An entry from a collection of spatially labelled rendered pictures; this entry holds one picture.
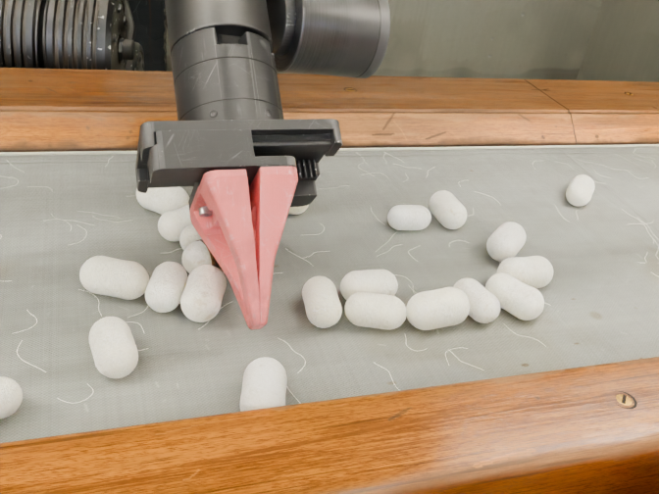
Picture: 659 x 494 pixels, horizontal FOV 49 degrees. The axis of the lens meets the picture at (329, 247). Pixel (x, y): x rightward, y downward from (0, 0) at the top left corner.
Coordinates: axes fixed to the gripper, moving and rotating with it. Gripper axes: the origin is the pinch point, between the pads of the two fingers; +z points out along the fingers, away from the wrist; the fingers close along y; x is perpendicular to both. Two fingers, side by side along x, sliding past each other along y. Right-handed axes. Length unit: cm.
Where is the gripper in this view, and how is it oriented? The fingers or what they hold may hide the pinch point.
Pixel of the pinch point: (256, 311)
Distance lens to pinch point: 36.9
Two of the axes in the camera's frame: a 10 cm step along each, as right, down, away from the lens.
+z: 1.5, 9.6, -2.4
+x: -2.9, 2.8, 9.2
